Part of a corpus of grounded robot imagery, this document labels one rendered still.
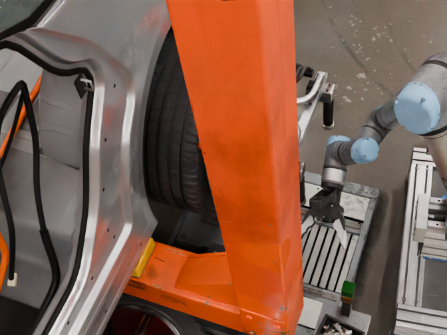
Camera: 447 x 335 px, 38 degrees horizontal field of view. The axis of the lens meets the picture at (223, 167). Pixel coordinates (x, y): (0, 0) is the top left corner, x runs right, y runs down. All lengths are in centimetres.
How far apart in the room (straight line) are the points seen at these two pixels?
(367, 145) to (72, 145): 89
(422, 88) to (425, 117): 7
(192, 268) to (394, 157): 144
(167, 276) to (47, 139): 59
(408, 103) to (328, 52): 210
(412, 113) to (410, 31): 222
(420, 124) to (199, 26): 75
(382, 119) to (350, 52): 173
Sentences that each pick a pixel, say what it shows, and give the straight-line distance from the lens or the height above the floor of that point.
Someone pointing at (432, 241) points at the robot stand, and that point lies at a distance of 219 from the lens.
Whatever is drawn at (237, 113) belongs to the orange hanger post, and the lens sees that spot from 118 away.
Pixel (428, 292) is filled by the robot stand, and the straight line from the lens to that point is 266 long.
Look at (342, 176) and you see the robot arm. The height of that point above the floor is 92.
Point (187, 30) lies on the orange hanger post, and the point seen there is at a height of 189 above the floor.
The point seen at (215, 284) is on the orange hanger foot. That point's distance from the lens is 199.
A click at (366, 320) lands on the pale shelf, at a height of 45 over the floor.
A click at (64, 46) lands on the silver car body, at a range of 154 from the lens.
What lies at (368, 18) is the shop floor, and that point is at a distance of 389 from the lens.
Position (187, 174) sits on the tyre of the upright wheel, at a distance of 202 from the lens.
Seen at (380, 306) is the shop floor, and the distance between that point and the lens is 284.
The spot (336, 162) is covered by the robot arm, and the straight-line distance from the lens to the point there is 202.
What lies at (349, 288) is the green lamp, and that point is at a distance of 213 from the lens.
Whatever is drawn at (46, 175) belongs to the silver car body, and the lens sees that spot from 208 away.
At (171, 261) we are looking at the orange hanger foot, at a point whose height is 68.
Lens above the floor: 259
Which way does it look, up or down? 54 degrees down
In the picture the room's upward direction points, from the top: 11 degrees counter-clockwise
